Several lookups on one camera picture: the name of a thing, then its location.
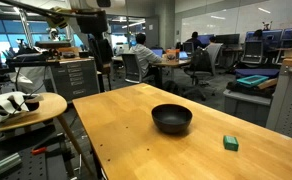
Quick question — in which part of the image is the black bowl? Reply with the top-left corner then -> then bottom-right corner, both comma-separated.
151,103 -> 194,135

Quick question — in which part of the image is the small black cup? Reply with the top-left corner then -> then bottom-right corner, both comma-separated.
23,96 -> 41,112

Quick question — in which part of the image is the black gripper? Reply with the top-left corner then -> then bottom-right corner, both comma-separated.
75,9 -> 109,35

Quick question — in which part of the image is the gray mesh office chair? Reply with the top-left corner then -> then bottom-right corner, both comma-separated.
120,53 -> 144,84

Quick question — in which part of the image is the dark computer monitor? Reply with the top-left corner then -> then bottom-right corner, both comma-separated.
214,33 -> 241,46

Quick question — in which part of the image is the teal tray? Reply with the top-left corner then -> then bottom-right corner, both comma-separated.
236,74 -> 270,88

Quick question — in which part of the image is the red handled tool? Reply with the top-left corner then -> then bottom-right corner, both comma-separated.
30,146 -> 49,156

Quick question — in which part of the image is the white crumpled cloth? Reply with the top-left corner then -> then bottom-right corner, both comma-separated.
0,91 -> 44,123

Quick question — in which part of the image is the green wooden block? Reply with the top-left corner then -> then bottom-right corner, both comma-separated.
222,134 -> 240,152

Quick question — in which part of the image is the gray perforated panel cart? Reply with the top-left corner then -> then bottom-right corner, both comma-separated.
265,58 -> 292,144

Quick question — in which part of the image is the orange box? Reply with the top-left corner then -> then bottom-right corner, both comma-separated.
165,48 -> 181,63

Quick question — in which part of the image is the blue lit computer monitor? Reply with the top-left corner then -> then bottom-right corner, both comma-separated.
245,29 -> 284,50

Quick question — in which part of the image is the round wooden side table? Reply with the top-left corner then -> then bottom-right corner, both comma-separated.
0,92 -> 95,177

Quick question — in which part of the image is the gray storage bin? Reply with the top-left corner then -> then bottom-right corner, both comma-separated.
222,88 -> 274,128

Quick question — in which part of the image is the seated person in dark clothes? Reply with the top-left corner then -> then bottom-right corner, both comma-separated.
185,31 -> 205,51

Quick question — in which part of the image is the seated person in white shirt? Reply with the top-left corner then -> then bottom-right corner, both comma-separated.
129,32 -> 164,84

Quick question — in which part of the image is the pale green tube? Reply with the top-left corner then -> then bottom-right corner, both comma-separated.
0,152 -> 22,178

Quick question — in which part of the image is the office chair with dark jacket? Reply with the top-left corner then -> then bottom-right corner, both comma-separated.
182,42 -> 224,102

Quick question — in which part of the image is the gray drawer cabinet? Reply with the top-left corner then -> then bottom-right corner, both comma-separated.
49,57 -> 101,102

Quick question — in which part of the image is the open laptop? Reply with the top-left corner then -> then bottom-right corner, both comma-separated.
150,47 -> 165,58

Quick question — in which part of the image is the wooden office desk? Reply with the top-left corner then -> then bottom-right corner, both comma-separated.
111,54 -> 192,88

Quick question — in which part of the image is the black office chair with mesh back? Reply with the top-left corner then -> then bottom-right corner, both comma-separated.
241,39 -> 264,65

